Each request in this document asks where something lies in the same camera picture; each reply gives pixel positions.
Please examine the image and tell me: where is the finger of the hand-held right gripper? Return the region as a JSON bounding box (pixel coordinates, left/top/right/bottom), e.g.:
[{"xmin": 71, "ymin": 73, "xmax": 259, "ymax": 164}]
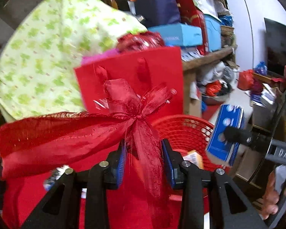
[{"xmin": 223, "ymin": 126, "xmax": 272, "ymax": 152}]

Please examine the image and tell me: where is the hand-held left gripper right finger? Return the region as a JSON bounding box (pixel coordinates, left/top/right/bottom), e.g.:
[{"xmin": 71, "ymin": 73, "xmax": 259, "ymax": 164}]
[{"xmin": 160, "ymin": 139, "xmax": 268, "ymax": 229}]

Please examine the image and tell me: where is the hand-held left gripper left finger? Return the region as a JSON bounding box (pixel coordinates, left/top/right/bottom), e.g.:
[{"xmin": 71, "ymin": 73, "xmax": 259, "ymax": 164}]
[{"xmin": 21, "ymin": 139, "xmax": 128, "ymax": 229}]

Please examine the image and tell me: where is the blue printed box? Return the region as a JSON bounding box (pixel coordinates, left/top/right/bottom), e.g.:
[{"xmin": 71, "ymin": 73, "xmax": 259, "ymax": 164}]
[{"xmin": 206, "ymin": 104, "xmax": 246, "ymax": 168}]

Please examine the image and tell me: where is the red plastic basket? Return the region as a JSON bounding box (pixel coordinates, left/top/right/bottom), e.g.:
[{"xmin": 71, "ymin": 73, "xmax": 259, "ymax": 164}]
[{"xmin": 152, "ymin": 114, "xmax": 230, "ymax": 216}]

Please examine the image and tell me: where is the red ribbon bow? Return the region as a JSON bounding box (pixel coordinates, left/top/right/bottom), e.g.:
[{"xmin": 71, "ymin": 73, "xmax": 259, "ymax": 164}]
[{"xmin": 0, "ymin": 79, "xmax": 177, "ymax": 221}]

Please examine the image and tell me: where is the person's right hand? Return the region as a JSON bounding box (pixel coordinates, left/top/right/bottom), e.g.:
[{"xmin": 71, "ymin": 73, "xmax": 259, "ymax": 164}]
[{"xmin": 259, "ymin": 170, "xmax": 281, "ymax": 220}]

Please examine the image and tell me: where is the small yellow carton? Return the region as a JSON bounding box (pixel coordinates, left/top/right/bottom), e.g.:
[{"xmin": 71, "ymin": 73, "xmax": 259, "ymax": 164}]
[{"xmin": 183, "ymin": 150, "xmax": 205, "ymax": 170}]

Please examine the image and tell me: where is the red knotted plastic bag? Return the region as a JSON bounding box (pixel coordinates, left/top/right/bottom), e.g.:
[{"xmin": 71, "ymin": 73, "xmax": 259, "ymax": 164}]
[{"xmin": 237, "ymin": 69, "xmax": 255, "ymax": 91}]

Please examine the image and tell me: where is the blue white wrapper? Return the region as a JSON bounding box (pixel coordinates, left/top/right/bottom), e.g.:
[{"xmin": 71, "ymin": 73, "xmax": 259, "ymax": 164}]
[{"xmin": 43, "ymin": 164, "xmax": 70, "ymax": 192}]

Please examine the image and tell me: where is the blue knotted plastic bag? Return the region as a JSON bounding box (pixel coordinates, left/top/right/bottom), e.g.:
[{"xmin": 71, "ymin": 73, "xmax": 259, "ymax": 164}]
[{"xmin": 254, "ymin": 61, "xmax": 268, "ymax": 76}]

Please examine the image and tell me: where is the wooden shelf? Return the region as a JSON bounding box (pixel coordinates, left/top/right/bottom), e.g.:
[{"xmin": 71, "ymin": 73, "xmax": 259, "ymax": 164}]
[{"xmin": 181, "ymin": 45, "xmax": 238, "ymax": 116}]

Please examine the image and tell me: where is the red paper gift bag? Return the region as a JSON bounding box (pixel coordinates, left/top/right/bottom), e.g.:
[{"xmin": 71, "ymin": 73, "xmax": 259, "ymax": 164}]
[{"xmin": 74, "ymin": 46, "xmax": 186, "ymax": 124}]

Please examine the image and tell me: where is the black television screen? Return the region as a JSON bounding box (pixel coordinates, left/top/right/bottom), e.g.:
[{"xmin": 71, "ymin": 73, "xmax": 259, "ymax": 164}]
[{"xmin": 264, "ymin": 17, "xmax": 286, "ymax": 77}]

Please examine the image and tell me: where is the red blanket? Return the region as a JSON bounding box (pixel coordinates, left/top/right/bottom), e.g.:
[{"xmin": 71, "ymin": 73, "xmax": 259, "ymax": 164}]
[{"xmin": 0, "ymin": 153, "xmax": 209, "ymax": 229}]

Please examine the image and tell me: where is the light blue tall box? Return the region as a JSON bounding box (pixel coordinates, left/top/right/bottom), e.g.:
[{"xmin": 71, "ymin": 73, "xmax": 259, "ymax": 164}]
[{"xmin": 203, "ymin": 14, "xmax": 223, "ymax": 52}]

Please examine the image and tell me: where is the magenta pillow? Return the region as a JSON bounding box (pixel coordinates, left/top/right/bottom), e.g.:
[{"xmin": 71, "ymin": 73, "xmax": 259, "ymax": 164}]
[{"xmin": 81, "ymin": 49, "xmax": 120, "ymax": 65}]

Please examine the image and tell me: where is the light blue flat box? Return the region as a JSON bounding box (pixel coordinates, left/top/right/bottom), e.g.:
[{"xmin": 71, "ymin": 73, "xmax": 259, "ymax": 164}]
[{"xmin": 148, "ymin": 23, "xmax": 203, "ymax": 47}]

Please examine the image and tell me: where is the shiny red plastic bag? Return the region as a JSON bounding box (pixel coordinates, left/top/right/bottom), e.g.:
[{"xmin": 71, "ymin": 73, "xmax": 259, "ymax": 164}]
[{"xmin": 116, "ymin": 32, "xmax": 165, "ymax": 53}]

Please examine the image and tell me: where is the red cardboard box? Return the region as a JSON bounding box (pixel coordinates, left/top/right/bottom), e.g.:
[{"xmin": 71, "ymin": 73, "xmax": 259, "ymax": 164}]
[{"xmin": 176, "ymin": 0, "xmax": 209, "ymax": 56}]

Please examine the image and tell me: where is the green floral quilt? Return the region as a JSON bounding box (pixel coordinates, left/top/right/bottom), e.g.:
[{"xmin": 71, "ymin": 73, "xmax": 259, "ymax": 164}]
[{"xmin": 0, "ymin": 0, "xmax": 149, "ymax": 123}]

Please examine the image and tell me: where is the navy blue bag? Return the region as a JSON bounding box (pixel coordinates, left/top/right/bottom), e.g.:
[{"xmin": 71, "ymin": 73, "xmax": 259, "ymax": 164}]
[{"xmin": 134, "ymin": 0, "xmax": 182, "ymax": 27}]

